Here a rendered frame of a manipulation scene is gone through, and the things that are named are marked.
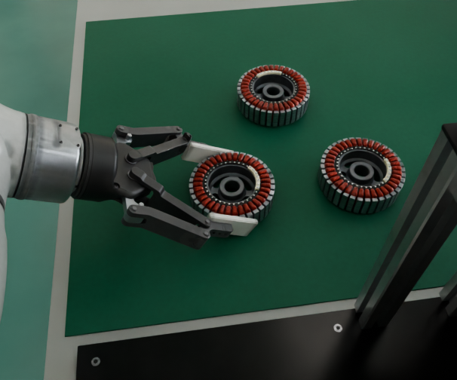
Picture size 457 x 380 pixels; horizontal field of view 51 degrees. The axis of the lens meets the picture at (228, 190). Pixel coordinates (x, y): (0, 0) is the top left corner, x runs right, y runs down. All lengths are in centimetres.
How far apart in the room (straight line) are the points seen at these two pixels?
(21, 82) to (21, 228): 72
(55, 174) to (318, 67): 51
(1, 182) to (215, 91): 42
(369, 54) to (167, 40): 36
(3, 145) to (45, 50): 180
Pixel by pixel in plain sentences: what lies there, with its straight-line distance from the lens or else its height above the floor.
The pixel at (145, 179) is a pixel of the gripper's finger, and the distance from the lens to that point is 55.
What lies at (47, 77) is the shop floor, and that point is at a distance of 214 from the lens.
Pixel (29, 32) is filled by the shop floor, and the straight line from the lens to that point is 242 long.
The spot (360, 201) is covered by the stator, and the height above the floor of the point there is 78.
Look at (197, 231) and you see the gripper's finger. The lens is 55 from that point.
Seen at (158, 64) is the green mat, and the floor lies 75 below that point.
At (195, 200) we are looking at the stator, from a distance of 61.
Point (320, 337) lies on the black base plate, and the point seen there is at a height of 77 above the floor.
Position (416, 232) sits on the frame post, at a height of 96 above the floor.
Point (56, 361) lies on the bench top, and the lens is 59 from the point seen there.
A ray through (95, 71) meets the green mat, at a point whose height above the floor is 75.
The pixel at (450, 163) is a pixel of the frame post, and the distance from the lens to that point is 34.
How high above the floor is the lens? 128
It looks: 53 degrees down
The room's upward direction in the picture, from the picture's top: straight up
